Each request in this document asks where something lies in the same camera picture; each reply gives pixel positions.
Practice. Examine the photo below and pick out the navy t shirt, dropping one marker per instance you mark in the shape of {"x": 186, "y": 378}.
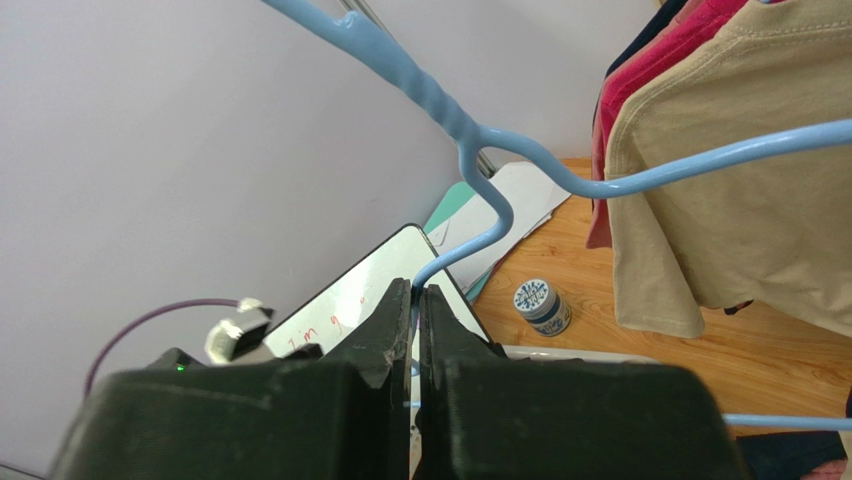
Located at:
{"x": 632, "y": 68}

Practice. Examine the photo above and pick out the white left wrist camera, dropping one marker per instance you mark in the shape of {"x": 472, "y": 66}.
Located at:
{"x": 233, "y": 337}

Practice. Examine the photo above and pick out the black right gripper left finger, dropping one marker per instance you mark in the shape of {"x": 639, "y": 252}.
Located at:
{"x": 339, "y": 415}

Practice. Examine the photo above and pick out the teal folder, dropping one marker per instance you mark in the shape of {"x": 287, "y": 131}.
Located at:
{"x": 453, "y": 200}

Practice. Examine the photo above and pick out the tan t shirt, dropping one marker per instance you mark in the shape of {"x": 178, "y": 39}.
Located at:
{"x": 776, "y": 231}

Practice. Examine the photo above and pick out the white plastic perforated basket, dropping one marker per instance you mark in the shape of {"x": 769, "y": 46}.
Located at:
{"x": 543, "y": 354}

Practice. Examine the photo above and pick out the white board black frame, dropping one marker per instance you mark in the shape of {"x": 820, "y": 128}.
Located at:
{"x": 329, "y": 317}

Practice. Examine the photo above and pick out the salmon pink t shirt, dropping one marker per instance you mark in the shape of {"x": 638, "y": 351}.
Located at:
{"x": 599, "y": 226}

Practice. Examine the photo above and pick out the magenta t shirt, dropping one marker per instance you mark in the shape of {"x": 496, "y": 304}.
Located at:
{"x": 676, "y": 31}

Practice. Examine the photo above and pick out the blue white round tin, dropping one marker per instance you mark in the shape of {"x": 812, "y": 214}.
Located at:
{"x": 542, "y": 306}

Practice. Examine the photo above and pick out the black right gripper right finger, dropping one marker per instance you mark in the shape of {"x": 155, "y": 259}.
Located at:
{"x": 485, "y": 416}

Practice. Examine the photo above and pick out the black daisy print t shirt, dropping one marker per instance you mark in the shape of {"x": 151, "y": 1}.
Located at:
{"x": 818, "y": 448}

